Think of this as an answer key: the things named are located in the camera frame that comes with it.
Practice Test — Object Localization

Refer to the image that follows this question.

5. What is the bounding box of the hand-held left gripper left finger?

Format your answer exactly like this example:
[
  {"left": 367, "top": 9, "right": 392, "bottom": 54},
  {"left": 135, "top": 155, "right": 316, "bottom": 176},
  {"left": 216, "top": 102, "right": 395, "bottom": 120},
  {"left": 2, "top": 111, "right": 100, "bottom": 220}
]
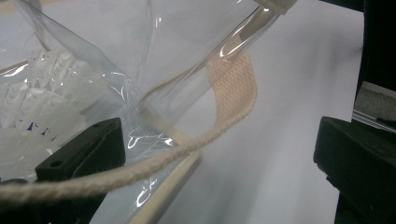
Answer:
[{"left": 31, "top": 117, "right": 127, "bottom": 224}]

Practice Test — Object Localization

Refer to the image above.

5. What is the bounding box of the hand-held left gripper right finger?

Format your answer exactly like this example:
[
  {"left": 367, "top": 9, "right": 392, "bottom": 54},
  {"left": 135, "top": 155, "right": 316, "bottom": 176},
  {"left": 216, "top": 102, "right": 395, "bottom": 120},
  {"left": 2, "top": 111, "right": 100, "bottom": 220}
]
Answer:
[{"left": 313, "top": 116, "right": 396, "bottom": 224}]

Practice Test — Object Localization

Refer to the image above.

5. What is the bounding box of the clear plastic bag beige trim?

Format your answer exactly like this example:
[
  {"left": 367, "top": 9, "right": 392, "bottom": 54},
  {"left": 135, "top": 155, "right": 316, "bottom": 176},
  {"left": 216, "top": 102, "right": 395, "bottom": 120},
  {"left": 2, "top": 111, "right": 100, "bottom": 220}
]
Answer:
[{"left": 0, "top": 0, "right": 298, "bottom": 224}]

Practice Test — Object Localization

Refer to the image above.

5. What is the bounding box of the dark curtain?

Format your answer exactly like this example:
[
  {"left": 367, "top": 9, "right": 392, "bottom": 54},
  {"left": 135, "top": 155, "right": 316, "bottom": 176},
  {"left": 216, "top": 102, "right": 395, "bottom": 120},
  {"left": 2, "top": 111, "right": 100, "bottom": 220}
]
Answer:
[{"left": 320, "top": 0, "right": 396, "bottom": 92}]

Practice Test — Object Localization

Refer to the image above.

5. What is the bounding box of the aluminium floor rail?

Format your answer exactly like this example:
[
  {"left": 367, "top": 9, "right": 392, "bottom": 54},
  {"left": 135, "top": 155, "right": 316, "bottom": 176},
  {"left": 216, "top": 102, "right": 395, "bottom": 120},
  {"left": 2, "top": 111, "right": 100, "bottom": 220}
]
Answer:
[{"left": 352, "top": 81, "right": 396, "bottom": 134}]

